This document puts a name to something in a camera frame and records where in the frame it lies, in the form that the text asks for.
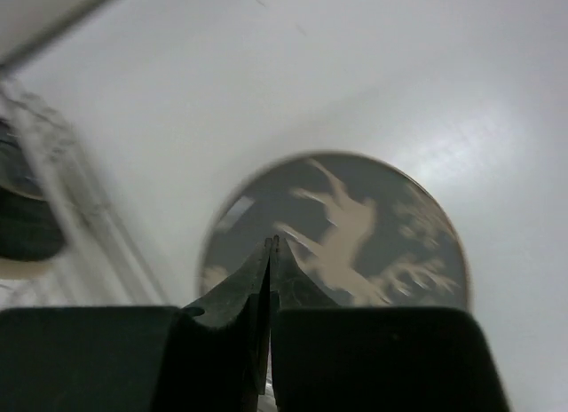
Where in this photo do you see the black gold rimmed plate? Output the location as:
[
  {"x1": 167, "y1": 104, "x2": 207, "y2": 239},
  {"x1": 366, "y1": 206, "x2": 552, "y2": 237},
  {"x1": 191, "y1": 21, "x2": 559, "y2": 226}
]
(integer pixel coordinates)
[{"x1": 1, "y1": 119, "x2": 66, "y2": 262}]

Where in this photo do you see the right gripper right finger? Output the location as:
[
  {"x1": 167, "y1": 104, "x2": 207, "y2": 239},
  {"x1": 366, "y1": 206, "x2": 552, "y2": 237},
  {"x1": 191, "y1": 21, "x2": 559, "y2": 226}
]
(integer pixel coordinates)
[{"x1": 269, "y1": 238, "x2": 509, "y2": 411}]

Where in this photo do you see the wire dish rack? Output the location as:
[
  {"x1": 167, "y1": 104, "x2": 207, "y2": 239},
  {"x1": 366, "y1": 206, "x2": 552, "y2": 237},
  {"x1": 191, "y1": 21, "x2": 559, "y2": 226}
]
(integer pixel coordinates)
[{"x1": 1, "y1": 75, "x2": 170, "y2": 308}]

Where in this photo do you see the dark grey deer plate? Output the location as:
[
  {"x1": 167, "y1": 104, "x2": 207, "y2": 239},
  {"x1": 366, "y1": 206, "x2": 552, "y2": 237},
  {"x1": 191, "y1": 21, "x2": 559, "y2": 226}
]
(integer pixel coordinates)
[{"x1": 199, "y1": 152, "x2": 470, "y2": 310}]

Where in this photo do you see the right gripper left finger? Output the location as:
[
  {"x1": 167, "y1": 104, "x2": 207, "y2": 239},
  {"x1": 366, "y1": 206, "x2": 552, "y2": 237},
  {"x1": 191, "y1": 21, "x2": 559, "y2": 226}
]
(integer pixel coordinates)
[{"x1": 1, "y1": 241, "x2": 272, "y2": 411}]

